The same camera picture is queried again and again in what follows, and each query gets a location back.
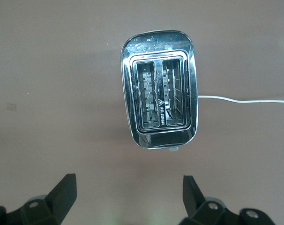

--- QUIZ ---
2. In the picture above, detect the white toaster power cable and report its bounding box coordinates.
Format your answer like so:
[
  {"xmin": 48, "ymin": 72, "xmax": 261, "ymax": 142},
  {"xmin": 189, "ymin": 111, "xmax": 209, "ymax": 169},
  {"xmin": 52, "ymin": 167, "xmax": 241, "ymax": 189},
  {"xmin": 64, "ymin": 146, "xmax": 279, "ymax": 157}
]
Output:
[{"xmin": 197, "ymin": 95, "xmax": 284, "ymax": 104}]

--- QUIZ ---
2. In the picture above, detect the chrome two-slot toaster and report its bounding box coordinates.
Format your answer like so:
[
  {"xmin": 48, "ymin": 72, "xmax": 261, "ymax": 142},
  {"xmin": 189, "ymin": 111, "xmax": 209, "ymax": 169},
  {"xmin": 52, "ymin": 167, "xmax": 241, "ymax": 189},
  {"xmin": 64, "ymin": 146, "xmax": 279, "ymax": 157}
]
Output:
[{"xmin": 120, "ymin": 30, "xmax": 199, "ymax": 152}]

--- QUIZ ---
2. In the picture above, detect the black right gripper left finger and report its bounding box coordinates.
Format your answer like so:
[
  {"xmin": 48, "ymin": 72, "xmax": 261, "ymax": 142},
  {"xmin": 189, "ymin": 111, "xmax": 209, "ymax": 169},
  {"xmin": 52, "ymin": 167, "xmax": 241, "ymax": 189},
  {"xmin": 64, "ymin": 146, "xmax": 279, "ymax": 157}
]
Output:
[{"xmin": 0, "ymin": 173, "xmax": 77, "ymax": 225}]

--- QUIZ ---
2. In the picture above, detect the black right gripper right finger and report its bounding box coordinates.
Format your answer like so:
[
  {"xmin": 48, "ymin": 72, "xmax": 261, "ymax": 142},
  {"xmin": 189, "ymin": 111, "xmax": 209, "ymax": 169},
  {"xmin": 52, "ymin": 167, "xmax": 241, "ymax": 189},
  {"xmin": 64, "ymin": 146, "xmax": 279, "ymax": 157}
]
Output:
[{"xmin": 179, "ymin": 175, "xmax": 278, "ymax": 225}]

